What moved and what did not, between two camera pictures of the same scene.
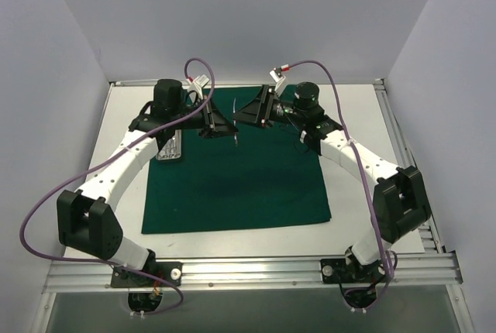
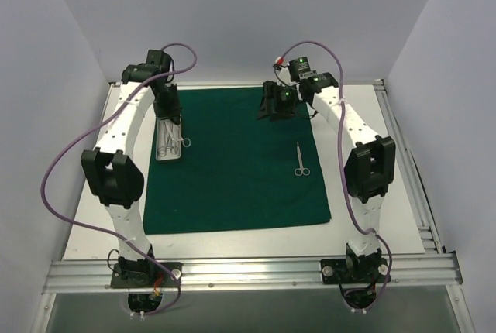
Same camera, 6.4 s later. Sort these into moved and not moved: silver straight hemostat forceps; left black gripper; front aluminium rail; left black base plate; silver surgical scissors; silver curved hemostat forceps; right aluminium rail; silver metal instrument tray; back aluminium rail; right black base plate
Moved: left black gripper; silver curved hemostat forceps; silver surgical scissors; silver straight hemostat forceps
Not moved: silver metal instrument tray; right aluminium rail; front aluminium rail; left black base plate; right black base plate; back aluminium rail
